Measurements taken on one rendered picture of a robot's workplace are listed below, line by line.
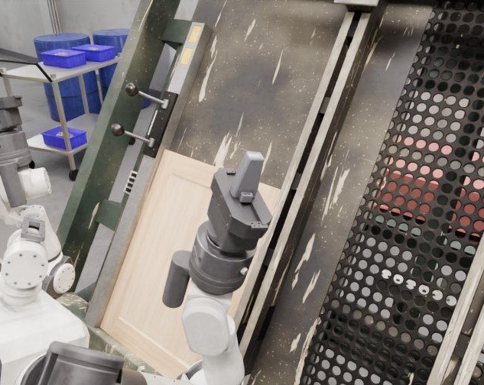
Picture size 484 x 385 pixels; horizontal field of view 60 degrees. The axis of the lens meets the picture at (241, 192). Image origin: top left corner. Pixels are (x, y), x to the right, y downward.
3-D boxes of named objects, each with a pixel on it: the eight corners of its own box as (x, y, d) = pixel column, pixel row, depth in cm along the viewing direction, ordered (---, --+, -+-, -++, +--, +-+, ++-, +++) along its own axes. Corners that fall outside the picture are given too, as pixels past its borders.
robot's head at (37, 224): (-1, 274, 68) (12, 231, 67) (4, 253, 76) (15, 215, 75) (40, 280, 71) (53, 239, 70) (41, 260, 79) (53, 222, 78)
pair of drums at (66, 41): (160, 104, 611) (153, 30, 561) (74, 130, 519) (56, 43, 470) (125, 93, 658) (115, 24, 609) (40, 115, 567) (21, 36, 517)
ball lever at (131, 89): (165, 111, 126) (121, 93, 119) (170, 99, 126) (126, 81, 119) (169, 111, 122) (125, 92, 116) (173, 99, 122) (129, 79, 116)
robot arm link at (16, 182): (40, 144, 101) (53, 189, 104) (-9, 153, 98) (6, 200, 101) (32, 150, 90) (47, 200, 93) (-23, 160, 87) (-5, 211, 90)
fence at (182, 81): (94, 318, 130) (83, 320, 127) (200, 28, 129) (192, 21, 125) (104, 326, 127) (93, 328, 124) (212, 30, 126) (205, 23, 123)
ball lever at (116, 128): (151, 150, 126) (107, 133, 120) (156, 137, 126) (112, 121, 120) (154, 150, 123) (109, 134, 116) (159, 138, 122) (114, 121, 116)
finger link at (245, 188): (267, 155, 52) (253, 195, 56) (243, 153, 51) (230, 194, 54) (271, 163, 51) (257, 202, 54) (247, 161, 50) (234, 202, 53)
